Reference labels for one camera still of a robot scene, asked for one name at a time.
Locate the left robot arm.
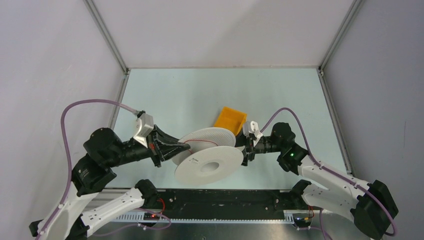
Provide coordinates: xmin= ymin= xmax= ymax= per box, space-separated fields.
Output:
xmin=29 ymin=127 xmax=190 ymax=240

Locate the controller board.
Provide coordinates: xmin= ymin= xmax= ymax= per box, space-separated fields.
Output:
xmin=143 ymin=212 xmax=161 ymax=221
xmin=293 ymin=216 xmax=312 ymax=229

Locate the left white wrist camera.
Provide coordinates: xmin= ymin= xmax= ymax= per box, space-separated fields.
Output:
xmin=132 ymin=111 xmax=154 ymax=148

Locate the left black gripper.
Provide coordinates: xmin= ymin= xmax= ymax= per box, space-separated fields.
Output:
xmin=107 ymin=123 xmax=192 ymax=167

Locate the aluminium frame post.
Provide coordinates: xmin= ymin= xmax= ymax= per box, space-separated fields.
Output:
xmin=318 ymin=0 xmax=366 ymax=72
xmin=83 ymin=0 xmax=129 ymax=75

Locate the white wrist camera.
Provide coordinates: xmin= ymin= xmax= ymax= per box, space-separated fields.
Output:
xmin=242 ymin=121 xmax=264 ymax=147
xmin=132 ymin=111 xmax=154 ymax=148

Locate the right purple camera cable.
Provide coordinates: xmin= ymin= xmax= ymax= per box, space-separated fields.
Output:
xmin=260 ymin=107 xmax=398 ymax=237

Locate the white perforated cable spool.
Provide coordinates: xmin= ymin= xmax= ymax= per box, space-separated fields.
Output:
xmin=171 ymin=127 xmax=244 ymax=186

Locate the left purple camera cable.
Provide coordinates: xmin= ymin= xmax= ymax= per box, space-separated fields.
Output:
xmin=35 ymin=98 xmax=140 ymax=240

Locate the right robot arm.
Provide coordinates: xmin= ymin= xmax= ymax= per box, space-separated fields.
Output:
xmin=235 ymin=121 xmax=399 ymax=240

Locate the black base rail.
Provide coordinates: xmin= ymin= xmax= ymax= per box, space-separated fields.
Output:
xmin=142 ymin=188 xmax=308 ymax=221

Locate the purple camera cable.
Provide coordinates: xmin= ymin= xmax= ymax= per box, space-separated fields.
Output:
xmin=260 ymin=107 xmax=398 ymax=237
xmin=35 ymin=98 xmax=140 ymax=240

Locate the aluminium frame post right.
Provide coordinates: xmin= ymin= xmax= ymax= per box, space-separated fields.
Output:
xmin=318 ymin=0 xmax=366 ymax=72

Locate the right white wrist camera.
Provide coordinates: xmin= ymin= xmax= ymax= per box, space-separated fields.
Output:
xmin=242 ymin=121 xmax=264 ymax=147

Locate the right controller board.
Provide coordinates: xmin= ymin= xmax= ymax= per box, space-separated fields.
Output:
xmin=293 ymin=216 xmax=312 ymax=229

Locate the aluminium frame post left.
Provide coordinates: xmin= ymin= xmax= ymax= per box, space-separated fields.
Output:
xmin=83 ymin=0 xmax=129 ymax=75

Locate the left controller board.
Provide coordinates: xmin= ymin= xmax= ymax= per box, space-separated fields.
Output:
xmin=143 ymin=212 xmax=161 ymax=221

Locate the orange plastic bin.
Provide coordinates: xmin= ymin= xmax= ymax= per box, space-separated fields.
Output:
xmin=213 ymin=106 xmax=248 ymax=136

